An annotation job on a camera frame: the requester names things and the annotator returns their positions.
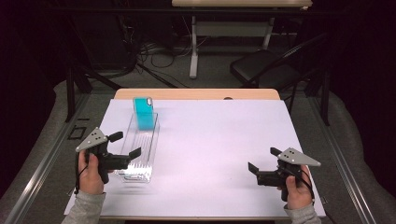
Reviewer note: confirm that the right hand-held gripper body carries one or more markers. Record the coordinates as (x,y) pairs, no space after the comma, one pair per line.
(291,157)

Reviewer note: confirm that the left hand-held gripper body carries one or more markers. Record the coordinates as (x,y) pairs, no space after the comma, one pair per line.
(109,161)

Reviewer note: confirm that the clear plastic slotted rack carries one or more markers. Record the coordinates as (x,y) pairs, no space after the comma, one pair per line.
(140,146)

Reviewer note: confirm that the phone case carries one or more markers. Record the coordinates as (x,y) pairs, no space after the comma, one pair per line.
(144,115)

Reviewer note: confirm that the person's left hand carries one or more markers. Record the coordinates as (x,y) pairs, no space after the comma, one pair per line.
(91,177)

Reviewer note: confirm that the person's right hand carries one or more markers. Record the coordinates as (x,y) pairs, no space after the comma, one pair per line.
(297,193)

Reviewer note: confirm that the white board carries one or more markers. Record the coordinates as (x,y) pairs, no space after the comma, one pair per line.
(202,140)

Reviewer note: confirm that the black metal stand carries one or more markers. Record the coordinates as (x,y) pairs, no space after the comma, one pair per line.
(70,93)
(325,99)

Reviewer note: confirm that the light wooden table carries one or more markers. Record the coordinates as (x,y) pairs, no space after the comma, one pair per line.
(186,94)

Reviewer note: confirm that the black folding chair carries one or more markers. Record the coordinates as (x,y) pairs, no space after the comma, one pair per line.
(258,63)

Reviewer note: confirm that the dark cabinet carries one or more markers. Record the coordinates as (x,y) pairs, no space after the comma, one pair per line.
(102,43)

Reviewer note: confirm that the white-legged desk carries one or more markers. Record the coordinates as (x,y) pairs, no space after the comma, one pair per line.
(193,46)

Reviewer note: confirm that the black metal crossbar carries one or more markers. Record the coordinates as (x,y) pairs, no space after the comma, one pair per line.
(124,10)

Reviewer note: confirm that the aluminium floor rail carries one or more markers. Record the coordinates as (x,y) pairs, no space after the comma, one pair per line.
(342,165)
(46,161)

